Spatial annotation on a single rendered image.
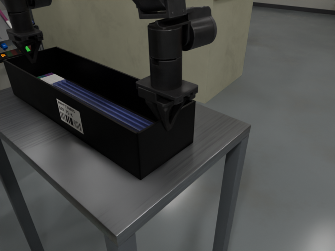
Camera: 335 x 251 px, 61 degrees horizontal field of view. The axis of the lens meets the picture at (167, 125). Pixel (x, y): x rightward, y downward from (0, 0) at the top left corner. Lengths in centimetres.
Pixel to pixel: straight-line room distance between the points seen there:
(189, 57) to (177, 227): 146
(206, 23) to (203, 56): 187
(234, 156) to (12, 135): 57
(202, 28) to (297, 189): 145
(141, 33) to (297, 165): 171
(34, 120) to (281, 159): 159
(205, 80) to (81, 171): 194
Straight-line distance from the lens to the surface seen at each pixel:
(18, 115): 88
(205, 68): 241
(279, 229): 160
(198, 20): 52
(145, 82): 53
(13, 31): 97
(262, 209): 166
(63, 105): 71
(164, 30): 46
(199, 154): 64
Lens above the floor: 120
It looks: 33 degrees down
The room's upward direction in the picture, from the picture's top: straight up
